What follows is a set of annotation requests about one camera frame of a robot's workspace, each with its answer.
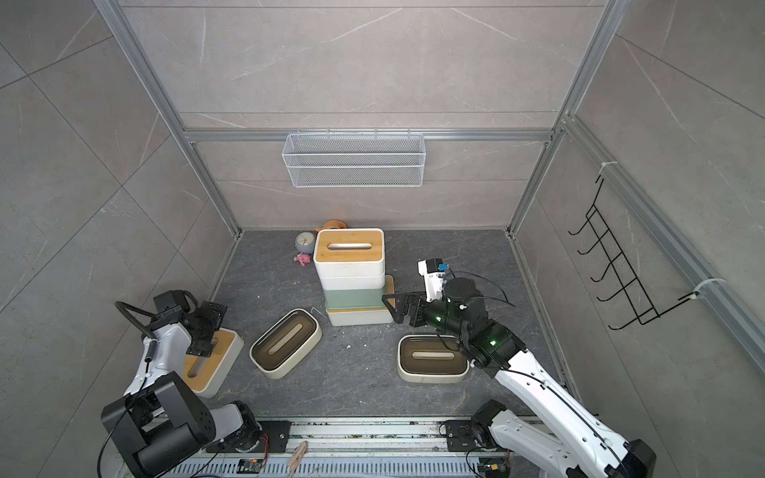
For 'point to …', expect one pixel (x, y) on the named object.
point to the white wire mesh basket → (355, 160)
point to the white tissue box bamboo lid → (350, 251)
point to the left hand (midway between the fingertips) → (221, 318)
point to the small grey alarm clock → (304, 242)
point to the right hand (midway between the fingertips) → (399, 298)
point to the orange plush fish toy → (332, 223)
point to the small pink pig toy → (303, 258)
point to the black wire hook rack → (632, 288)
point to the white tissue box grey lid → (376, 282)
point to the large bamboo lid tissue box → (365, 317)
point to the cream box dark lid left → (285, 344)
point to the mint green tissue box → (338, 299)
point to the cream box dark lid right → (428, 358)
